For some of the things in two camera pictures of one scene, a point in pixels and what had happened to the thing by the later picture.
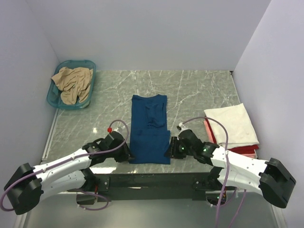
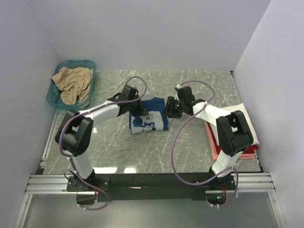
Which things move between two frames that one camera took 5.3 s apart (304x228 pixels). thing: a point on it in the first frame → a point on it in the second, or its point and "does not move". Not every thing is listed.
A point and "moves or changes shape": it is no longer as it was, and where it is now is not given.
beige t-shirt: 75,82 does not move
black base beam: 149,186 does not move
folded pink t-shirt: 253,155 does not move
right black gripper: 172,151 → 171,101
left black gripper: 126,155 → 141,111
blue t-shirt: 149,137 moves or changes shape
